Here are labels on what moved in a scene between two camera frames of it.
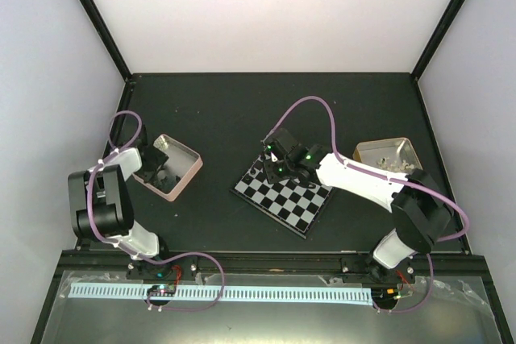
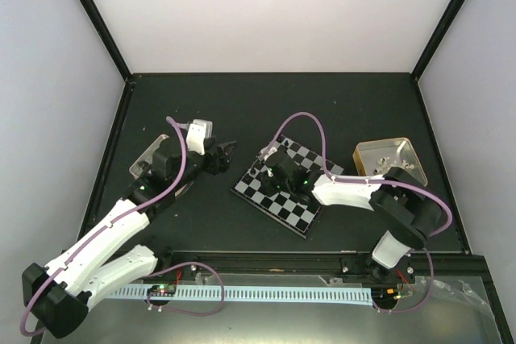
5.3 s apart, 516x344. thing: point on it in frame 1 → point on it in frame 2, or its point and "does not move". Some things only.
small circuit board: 162,290 does not move
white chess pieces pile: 383,163 does not move
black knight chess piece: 247,179 does not move
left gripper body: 151,167 → 214,167
